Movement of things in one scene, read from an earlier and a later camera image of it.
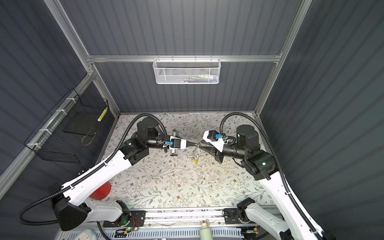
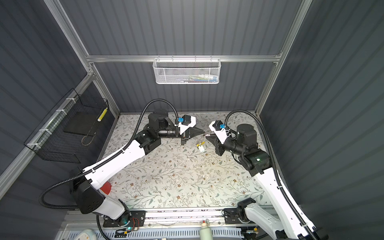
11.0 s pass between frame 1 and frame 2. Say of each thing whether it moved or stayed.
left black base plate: stayed
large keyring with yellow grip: moved
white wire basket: stayed
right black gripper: moved
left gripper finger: moved
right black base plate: stayed
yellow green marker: stayed
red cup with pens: stayed
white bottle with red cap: stayed
